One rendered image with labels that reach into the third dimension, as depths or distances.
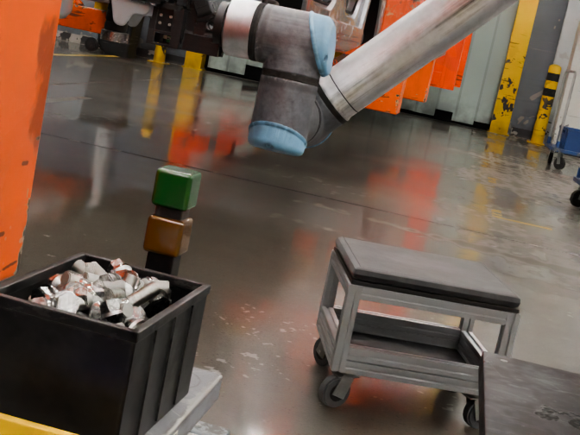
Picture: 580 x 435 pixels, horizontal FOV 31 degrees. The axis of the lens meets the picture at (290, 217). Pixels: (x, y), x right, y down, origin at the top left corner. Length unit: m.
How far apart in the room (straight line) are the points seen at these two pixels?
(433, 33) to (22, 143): 0.82
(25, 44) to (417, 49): 0.82
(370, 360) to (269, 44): 1.01
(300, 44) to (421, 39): 0.21
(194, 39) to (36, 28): 0.64
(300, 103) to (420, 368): 0.99
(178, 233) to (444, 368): 1.43
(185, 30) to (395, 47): 0.33
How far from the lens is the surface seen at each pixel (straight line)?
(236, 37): 1.60
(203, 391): 1.09
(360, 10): 7.05
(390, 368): 2.41
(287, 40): 1.58
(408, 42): 1.69
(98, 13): 7.50
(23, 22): 1.01
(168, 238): 1.09
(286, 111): 1.58
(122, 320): 0.90
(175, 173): 1.08
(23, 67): 1.03
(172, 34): 1.64
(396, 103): 5.06
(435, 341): 2.75
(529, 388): 1.90
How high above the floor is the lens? 0.83
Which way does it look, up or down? 10 degrees down
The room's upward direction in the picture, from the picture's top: 12 degrees clockwise
